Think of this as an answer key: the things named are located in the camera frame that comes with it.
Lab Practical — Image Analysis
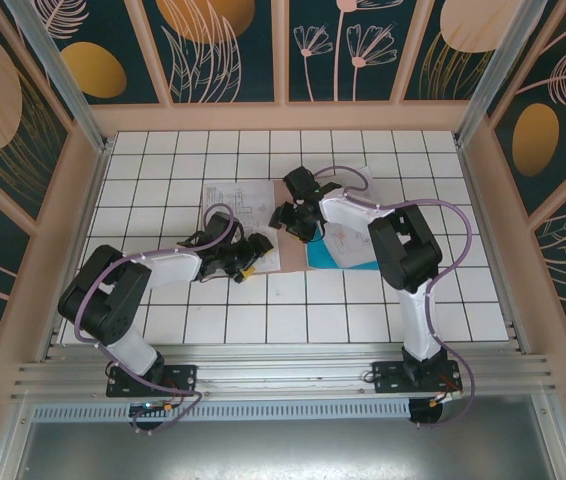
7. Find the cyan blue sheet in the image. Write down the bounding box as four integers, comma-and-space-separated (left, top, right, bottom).
305, 222, 347, 270

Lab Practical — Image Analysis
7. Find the brown paper folder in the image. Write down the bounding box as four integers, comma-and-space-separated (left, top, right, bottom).
202, 178, 317, 276

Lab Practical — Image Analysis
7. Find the white paper L-shaped diagram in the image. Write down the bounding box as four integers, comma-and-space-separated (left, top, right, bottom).
201, 179, 283, 275

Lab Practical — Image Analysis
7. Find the white printed paper sheet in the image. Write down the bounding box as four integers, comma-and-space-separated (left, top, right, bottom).
312, 162, 382, 272

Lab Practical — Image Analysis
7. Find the grey metal sheet panel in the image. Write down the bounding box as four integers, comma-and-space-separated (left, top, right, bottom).
0, 418, 566, 480

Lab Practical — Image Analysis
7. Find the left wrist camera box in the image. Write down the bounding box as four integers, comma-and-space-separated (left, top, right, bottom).
204, 210, 237, 246

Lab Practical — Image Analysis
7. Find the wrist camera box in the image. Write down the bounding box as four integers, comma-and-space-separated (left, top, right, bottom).
282, 166, 320, 202
204, 210, 237, 246

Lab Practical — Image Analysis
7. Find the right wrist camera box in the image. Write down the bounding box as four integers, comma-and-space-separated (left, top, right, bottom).
282, 166, 320, 202

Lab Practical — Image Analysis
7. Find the aluminium mounting rail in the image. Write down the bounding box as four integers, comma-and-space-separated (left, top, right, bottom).
10, 341, 560, 402

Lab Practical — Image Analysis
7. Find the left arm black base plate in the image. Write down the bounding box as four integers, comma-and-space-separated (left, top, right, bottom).
105, 363, 199, 399

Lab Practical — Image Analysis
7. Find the grey slotted cable duct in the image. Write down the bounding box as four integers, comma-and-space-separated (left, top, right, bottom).
31, 401, 413, 422

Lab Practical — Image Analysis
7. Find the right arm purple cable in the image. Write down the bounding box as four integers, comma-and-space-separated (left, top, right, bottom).
312, 164, 477, 432

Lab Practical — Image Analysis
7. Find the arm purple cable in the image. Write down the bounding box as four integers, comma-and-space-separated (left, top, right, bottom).
73, 202, 206, 436
312, 164, 477, 432

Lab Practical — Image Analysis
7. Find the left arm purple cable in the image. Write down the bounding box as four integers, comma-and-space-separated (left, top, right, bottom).
73, 202, 206, 436

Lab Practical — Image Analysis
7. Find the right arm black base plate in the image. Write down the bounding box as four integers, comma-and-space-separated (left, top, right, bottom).
371, 359, 464, 400

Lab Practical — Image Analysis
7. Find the aluminium frame post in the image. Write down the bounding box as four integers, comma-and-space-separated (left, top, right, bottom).
454, 0, 538, 147
3, 0, 115, 154

